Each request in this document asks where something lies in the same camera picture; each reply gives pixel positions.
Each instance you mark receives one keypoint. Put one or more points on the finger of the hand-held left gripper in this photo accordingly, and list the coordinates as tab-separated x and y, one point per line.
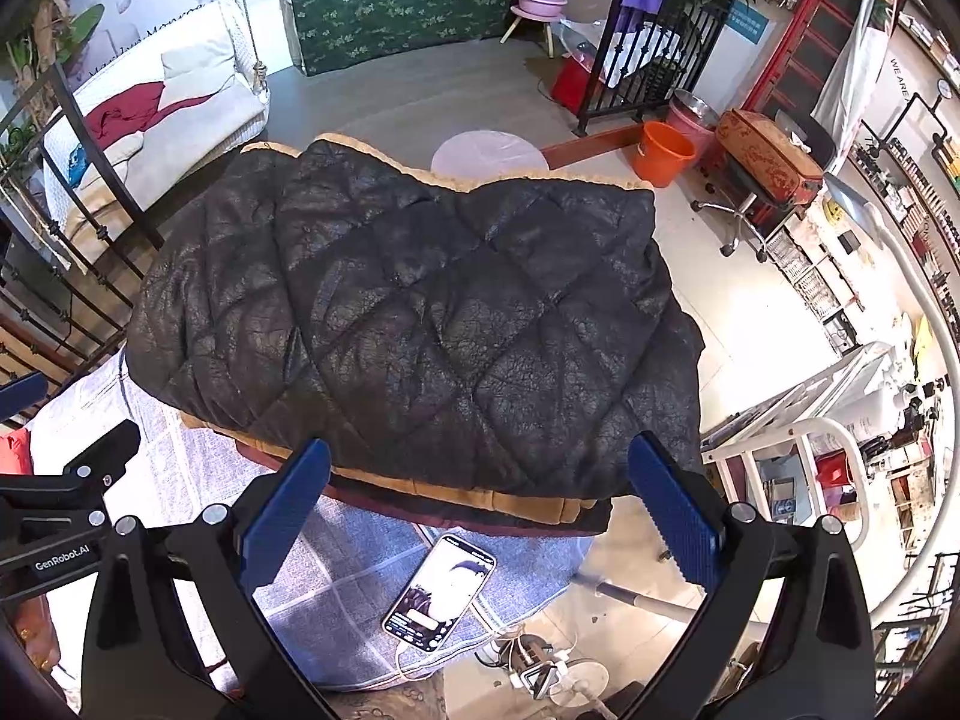
105	457
21	396

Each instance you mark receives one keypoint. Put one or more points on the pink bucket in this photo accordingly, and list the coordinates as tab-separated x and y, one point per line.
701	131

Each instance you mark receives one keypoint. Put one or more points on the red down jacket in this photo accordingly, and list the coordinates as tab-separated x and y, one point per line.
13	454

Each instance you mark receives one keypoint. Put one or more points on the light blue checked blanket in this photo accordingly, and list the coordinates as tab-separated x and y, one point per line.
352	562

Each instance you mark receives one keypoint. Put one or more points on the steel basin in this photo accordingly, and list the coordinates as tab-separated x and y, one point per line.
694	101

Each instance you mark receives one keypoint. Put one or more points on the white curved tube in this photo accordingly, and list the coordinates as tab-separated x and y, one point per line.
911	262

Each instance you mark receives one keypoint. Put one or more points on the red cloth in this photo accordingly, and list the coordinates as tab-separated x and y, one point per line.
127	109

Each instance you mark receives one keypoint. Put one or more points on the green patterned counter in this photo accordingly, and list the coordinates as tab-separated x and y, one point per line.
420	7

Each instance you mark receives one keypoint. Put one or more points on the round white stool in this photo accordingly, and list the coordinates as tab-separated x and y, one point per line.
487	154

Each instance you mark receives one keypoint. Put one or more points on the green climbing plant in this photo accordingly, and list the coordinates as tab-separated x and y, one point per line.
75	26

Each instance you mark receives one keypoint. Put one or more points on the white metal cart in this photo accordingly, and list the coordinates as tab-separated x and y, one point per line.
825	427

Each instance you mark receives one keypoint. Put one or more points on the pink basin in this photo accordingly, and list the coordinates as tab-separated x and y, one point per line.
540	4

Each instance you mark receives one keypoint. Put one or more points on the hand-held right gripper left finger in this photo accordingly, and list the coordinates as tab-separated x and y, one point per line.
285	532

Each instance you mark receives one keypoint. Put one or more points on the black quilted jacket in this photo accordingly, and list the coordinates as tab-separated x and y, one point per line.
420	315

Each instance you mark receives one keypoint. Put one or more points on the wall shelves with small items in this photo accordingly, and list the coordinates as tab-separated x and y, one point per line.
930	202

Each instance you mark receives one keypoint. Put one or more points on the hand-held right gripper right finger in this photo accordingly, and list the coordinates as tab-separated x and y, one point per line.
675	517

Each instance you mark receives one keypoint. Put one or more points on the wooden leg stool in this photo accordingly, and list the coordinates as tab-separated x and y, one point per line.
511	28

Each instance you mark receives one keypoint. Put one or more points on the red box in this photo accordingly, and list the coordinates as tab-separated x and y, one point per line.
570	82

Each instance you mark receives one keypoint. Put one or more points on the red door frame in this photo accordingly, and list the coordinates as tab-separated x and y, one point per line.
792	22

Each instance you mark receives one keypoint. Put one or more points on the black office chair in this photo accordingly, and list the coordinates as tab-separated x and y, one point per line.
739	217

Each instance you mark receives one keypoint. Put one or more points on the white hanging garment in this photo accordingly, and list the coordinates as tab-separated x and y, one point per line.
855	82

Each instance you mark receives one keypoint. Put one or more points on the smartphone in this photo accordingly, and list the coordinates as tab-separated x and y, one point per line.
439	592

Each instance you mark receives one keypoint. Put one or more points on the black iron railing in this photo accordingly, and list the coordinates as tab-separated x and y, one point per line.
90	124
591	90

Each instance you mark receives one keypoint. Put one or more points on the orange bucket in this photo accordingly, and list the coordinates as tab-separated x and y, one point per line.
660	161

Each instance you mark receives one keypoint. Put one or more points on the white swing sofa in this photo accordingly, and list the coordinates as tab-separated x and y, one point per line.
202	90

